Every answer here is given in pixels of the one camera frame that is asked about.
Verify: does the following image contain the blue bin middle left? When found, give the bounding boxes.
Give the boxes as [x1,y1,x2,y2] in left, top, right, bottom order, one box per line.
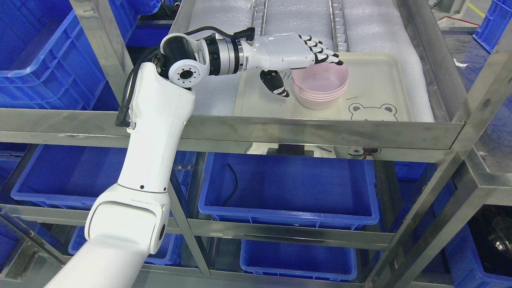
[11,144,197,210]

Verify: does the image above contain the pink ikea bowl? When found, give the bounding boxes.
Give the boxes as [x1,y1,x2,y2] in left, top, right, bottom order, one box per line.
[292,63,349,94]

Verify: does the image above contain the stacked pink bowls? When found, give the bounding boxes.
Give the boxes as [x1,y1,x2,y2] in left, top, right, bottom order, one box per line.
[293,84,347,110]

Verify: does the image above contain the blue bin under tray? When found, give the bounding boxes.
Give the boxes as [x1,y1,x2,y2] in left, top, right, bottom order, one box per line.
[198,153,379,230]

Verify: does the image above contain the blue bin bottom centre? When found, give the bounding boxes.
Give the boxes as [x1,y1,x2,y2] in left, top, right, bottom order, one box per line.
[240,240,357,282]

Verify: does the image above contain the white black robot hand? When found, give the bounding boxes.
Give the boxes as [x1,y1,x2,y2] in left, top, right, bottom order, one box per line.
[241,33,344,97]

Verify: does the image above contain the steel storage rack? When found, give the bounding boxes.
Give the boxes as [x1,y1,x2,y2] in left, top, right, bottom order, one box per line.
[1,0,511,288]

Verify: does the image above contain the cream bear tray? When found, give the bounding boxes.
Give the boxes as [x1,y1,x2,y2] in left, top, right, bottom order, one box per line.
[234,52,414,122]

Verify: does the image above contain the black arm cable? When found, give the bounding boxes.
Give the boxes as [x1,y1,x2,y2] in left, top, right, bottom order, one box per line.
[115,26,256,128]

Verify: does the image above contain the blue bin upper left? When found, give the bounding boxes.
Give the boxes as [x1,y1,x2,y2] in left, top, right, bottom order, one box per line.
[0,0,138,111]

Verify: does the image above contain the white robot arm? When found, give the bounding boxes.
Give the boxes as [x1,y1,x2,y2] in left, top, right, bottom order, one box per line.
[46,27,255,288]

